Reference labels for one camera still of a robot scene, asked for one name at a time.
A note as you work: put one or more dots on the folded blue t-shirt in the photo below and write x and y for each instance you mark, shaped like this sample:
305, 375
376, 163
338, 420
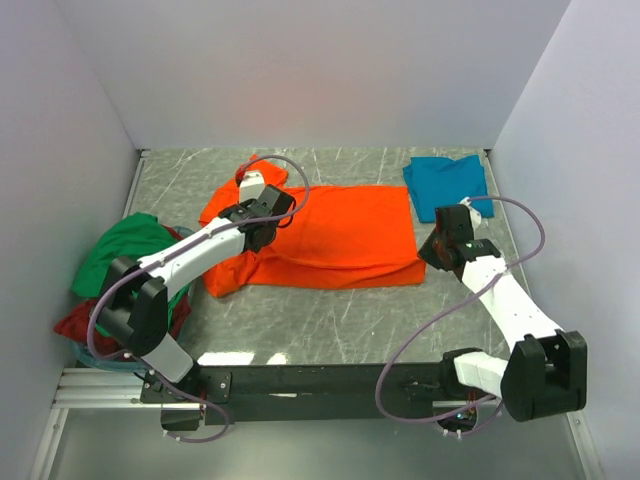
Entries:
440, 181

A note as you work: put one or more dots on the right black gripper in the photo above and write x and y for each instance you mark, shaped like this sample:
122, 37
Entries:
426, 254

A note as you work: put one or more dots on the orange t-shirt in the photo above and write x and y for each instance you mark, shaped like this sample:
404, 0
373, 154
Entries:
345, 237

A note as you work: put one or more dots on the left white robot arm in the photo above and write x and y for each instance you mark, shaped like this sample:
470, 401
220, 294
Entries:
177, 266

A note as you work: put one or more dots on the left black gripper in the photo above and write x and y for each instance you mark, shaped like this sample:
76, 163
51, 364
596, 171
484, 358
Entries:
246, 205

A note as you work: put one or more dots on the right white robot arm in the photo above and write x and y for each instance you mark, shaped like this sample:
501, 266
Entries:
546, 372

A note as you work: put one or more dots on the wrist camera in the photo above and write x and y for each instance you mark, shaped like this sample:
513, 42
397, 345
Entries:
250, 186
475, 215

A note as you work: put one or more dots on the green t-shirt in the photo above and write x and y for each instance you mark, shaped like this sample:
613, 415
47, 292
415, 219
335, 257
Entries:
135, 236

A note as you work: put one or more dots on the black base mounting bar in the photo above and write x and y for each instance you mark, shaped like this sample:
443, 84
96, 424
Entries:
261, 393

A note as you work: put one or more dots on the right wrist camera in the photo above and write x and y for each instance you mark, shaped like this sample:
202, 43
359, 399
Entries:
475, 215

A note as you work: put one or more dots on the dark red t-shirt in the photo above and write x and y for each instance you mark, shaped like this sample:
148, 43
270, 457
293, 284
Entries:
139, 314

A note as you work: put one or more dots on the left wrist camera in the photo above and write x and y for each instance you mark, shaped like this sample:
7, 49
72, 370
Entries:
250, 186

